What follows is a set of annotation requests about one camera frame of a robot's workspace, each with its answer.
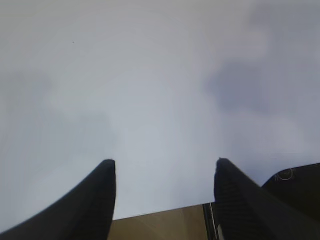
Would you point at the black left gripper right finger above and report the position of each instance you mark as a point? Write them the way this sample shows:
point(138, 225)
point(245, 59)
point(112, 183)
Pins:
point(245, 211)

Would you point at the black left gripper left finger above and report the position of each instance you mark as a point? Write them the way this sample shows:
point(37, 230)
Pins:
point(84, 213)

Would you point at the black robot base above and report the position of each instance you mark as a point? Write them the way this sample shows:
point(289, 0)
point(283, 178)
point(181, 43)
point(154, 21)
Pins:
point(297, 187)

